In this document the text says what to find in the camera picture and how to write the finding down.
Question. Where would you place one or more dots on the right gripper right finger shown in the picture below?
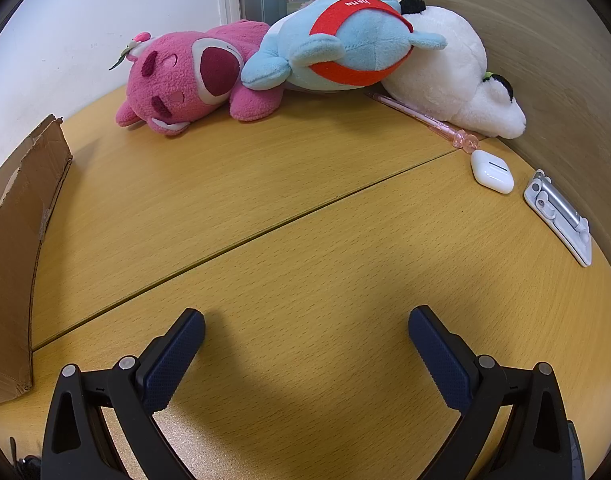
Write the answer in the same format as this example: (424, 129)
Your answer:
(539, 440)

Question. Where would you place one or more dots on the cardboard box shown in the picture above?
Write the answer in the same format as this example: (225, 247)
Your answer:
(30, 183)

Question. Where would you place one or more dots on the blue plush with red band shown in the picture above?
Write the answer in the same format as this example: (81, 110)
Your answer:
(334, 45)

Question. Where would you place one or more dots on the white folding phone stand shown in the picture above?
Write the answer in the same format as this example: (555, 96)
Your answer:
(550, 205)

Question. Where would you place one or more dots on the white earbuds case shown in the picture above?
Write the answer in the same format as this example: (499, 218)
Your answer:
(492, 172)

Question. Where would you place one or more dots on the pink pen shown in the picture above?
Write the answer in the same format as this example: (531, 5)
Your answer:
(458, 137)

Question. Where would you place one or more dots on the pink bear plush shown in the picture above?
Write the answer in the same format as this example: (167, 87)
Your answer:
(181, 77)

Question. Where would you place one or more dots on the white plush toy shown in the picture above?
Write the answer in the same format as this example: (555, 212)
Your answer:
(453, 84)

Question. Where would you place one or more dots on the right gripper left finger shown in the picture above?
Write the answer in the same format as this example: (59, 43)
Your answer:
(77, 441)

